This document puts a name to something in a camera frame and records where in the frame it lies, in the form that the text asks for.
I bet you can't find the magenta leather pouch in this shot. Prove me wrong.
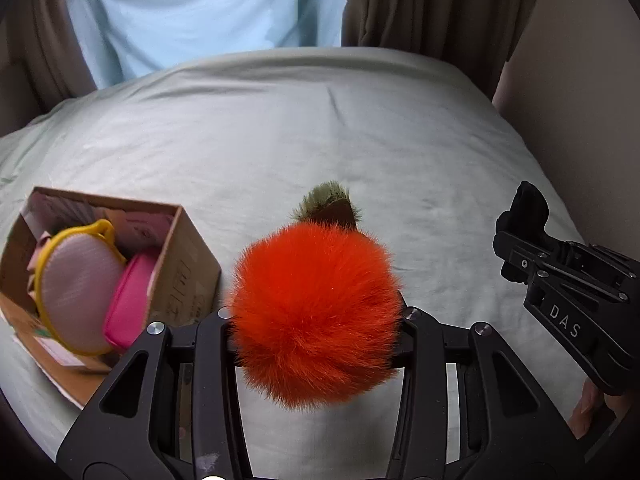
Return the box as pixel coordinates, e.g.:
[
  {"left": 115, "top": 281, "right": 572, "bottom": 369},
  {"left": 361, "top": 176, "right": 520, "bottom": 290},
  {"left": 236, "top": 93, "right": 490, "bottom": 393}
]
[{"left": 103, "top": 248, "right": 160, "bottom": 353}]

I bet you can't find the yellow rimmed mesh sponge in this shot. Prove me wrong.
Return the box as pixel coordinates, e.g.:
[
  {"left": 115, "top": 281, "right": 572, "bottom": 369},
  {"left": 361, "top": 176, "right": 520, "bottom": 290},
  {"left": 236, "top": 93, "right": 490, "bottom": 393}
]
[{"left": 35, "top": 219, "right": 126, "bottom": 356}]

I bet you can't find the orange fluffy pompom toy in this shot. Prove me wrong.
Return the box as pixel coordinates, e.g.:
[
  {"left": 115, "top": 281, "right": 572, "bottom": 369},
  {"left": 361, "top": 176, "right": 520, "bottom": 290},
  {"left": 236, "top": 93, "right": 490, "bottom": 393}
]
[{"left": 228, "top": 181, "right": 402, "bottom": 408}]

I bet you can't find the black sock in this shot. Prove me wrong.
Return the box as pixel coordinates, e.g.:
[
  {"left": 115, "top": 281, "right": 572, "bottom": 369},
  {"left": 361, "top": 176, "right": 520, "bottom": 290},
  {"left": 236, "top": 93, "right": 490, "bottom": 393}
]
[{"left": 496, "top": 181, "right": 550, "bottom": 243}]

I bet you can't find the pink cloth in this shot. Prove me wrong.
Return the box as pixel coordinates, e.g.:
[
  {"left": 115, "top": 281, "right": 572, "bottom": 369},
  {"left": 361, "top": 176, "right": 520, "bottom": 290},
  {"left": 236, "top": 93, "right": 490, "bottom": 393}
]
[{"left": 27, "top": 232, "right": 55, "bottom": 304}]

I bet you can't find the person's right hand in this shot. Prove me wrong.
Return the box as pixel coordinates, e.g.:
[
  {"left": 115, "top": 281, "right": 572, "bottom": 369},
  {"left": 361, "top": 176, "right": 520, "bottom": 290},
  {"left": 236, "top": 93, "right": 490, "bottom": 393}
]
[{"left": 567, "top": 378, "right": 617, "bottom": 439}]

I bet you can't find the pale green bed sheet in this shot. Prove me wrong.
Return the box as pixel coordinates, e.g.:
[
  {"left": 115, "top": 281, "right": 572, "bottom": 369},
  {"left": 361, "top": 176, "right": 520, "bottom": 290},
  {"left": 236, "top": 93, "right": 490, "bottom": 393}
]
[{"left": 1, "top": 48, "right": 584, "bottom": 479}]

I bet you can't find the brown cardboard box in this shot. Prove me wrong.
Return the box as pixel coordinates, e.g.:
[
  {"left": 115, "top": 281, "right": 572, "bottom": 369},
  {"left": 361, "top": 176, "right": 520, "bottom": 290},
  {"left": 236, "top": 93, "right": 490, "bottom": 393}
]
[{"left": 1, "top": 188, "right": 220, "bottom": 406}]

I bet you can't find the brown drape curtain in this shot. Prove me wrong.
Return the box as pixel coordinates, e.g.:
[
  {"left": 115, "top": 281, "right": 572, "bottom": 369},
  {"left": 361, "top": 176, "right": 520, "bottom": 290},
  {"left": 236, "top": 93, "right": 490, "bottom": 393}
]
[{"left": 342, "top": 0, "right": 537, "bottom": 98}]

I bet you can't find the brown drape left side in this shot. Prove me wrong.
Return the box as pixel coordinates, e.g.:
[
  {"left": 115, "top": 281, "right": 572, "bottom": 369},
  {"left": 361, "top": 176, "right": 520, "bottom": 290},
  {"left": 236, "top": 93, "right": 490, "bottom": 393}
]
[{"left": 1, "top": 0, "right": 96, "bottom": 136}]

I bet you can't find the light blue sheer curtain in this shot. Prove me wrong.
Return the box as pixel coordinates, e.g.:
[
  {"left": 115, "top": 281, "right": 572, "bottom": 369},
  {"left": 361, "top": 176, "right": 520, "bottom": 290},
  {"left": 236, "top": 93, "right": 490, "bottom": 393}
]
[{"left": 66, "top": 0, "right": 345, "bottom": 88}]

